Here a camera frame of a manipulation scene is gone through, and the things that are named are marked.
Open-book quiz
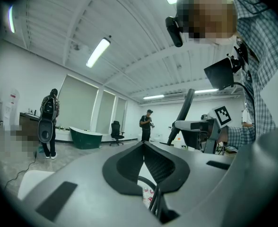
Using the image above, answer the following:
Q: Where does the black head-worn camera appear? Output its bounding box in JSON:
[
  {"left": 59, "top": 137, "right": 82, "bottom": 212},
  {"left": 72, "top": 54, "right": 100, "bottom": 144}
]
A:
[{"left": 165, "top": 15, "right": 184, "bottom": 48}]

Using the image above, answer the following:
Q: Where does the dark wooden cabinet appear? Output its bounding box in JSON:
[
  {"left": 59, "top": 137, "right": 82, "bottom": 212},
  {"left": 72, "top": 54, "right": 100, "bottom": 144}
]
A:
[{"left": 19, "top": 112, "right": 41, "bottom": 137}]

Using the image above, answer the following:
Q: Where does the person's head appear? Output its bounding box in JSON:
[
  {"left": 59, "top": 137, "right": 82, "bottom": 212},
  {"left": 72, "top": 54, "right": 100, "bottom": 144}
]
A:
[{"left": 176, "top": 0, "right": 239, "bottom": 45}]

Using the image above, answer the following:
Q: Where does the black neck mount clip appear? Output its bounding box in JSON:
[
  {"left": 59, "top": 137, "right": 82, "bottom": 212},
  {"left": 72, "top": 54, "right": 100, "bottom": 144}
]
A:
[{"left": 226, "top": 38, "right": 249, "bottom": 73}]

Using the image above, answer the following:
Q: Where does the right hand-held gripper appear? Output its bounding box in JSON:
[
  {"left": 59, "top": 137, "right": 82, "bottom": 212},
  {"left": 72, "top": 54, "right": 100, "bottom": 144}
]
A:
[{"left": 173, "top": 105, "right": 232, "bottom": 155}]

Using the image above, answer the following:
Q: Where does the black chest-mounted box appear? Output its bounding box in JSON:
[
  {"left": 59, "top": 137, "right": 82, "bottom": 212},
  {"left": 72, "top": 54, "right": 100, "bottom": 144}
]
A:
[{"left": 203, "top": 57, "right": 235, "bottom": 91}]

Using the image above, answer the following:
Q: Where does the black chest box cable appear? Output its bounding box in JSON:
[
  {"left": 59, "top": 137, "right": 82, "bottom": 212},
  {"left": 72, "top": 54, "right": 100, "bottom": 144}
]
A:
[{"left": 233, "top": 81, "right": 257, "bottom": 141}]

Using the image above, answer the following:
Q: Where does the person's right forearm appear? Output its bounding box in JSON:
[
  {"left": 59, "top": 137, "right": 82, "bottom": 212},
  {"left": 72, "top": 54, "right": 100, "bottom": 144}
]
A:
[{"left": 217, "top": 125, "right": 257, "bottom": 152}]

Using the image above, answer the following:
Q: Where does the black office chair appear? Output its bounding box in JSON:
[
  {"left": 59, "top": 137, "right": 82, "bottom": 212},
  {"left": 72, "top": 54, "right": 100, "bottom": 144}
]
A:
[{"left": 110, "top": 120, "right": 126, "bottom": 147}]

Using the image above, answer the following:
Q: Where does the grey window blind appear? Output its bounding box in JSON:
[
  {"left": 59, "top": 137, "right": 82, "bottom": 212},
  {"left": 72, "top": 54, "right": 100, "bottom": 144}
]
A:
[
  {"left": 58, "top": 74, "right": 99, "bottom": 134},
  {"left": 96, "top": 90, "right": 116, "bottom": 134},
  {"left": 115, "top": 96, "right": 128, "bottom": 132}
]

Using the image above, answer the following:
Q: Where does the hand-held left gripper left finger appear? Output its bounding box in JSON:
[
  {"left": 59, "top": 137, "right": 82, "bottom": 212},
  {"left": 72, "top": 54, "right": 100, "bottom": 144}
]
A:
[{"left": 102, "top": 140, "right": 146, "bottom": 196}]

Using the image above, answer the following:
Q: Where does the black floor cable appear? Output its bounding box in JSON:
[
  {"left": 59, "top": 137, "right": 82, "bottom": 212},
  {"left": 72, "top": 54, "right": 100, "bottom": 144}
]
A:
[{"left": 3, "top": 150, "right": 38, "bottom": 189}]

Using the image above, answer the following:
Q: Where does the white tall appliance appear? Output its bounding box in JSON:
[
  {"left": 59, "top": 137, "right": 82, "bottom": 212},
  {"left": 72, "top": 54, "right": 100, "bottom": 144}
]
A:
[{"left": 2, "top": 88, "right": 20, "bottom": 127}]

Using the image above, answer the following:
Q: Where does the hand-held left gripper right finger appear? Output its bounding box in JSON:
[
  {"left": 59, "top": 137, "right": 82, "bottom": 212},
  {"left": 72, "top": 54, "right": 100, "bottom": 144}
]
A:
[{"left": 143, "top": 140, "right": 191, "bottom": 195}]

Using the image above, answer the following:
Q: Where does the person's plaid shirt torso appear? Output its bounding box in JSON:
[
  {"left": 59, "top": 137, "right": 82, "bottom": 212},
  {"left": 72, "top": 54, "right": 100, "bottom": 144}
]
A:
[{"left": 233, "top": 0, "right": 278, "bottom": 143}]

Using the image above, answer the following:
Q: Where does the green bathtub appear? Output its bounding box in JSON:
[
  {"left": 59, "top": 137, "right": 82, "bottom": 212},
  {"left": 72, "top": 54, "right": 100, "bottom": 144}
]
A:
[{"left": 69, "top": 126, "right": 104, "bottom": 150}]

